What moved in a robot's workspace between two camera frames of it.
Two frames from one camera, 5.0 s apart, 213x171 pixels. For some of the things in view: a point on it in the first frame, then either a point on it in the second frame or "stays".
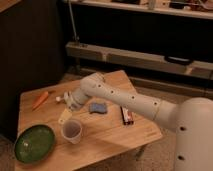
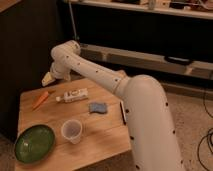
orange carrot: (40, 100) stays
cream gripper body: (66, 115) to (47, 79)
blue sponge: (97, 107) stays
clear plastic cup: (71, 130) stays
